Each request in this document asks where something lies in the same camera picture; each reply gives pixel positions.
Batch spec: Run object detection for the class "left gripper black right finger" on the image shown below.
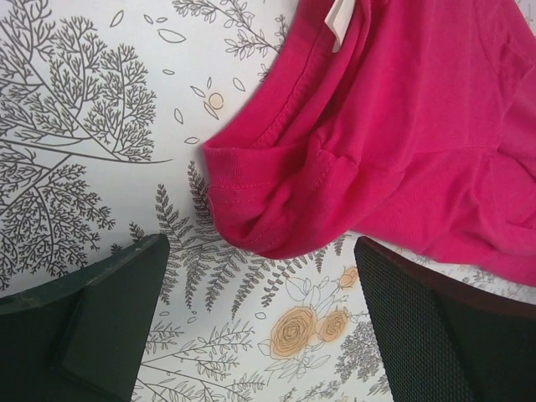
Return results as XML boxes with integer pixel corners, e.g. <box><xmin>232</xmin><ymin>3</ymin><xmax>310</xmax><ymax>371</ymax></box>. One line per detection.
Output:
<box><xmin>354</xmin><ymin>236</ymin><xmax>535</xmax><ymax>401</ymax></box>

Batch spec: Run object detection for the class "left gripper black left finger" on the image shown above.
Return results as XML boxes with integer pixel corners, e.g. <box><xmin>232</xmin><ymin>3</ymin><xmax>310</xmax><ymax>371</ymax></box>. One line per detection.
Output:
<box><xmin>1</xmin><ymin>234</ymin><xmax>170</xmax><ymax>402</ymax></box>

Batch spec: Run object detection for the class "magenta t shirt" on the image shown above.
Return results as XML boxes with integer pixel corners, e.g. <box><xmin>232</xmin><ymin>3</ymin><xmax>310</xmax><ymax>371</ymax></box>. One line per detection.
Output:
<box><xmin>204</xmin><ymin>1</ymin><xmax>535</xmax><ymax>286</ymax></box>

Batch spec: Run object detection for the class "floral table mat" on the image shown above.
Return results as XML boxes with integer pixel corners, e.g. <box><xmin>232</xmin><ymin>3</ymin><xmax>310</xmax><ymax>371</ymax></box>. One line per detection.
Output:
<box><xmin>1</xmin><ymin>1</ymin><xmax>535</xmax><ymax>401</ymax></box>

